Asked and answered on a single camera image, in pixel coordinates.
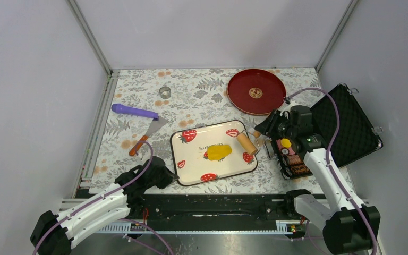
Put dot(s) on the strawberry print tray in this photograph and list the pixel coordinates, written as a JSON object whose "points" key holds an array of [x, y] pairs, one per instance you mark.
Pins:
{"points": [[189, 151]]}

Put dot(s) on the yellow dough disc in case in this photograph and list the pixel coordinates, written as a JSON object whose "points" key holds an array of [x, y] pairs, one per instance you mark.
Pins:
{"points": [[286, 143]]}

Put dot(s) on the metal ring cutter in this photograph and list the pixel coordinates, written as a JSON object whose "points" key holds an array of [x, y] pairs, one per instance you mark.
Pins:
{"points": [[165, 92]]}

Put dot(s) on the purple handle tool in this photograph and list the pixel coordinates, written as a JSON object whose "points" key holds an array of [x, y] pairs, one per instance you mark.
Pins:
{"points": [[122, 109]]}

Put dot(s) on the black foam-lined case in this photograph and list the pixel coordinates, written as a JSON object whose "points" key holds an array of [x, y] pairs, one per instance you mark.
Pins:
{"points": [[356, 137]]}

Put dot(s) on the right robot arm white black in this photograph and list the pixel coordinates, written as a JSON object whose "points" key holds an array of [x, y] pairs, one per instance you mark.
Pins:
{"points": [[347, 223]]}

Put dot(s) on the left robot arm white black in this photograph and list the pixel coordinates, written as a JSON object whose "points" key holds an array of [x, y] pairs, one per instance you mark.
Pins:
{"points": [[60, 233]]}

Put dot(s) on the floral table mat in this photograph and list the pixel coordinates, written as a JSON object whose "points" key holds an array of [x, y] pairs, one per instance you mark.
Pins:
{"points": [[198, 98]]}

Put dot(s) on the orange handle metal scraper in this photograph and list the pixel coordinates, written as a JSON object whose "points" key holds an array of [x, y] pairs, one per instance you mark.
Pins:
{"points": [[154, 126]]}

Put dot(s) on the red round plate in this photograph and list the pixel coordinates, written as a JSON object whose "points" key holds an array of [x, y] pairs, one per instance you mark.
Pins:
{"points": [[256, 92]]}

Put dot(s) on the wooden dough roller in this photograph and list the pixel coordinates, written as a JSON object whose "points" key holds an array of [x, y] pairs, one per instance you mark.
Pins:
{"points": [[249, 141]]}

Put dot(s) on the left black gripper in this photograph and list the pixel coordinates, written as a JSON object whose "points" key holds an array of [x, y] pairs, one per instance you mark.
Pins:
{"points": [[168, 176]]}

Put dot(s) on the yellow dough lump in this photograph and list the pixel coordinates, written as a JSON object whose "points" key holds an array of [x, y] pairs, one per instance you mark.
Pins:
{"points": [[218, 152]]}

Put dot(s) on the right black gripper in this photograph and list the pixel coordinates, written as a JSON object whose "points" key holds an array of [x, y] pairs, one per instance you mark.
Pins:
{"points": [[268, 127]]}

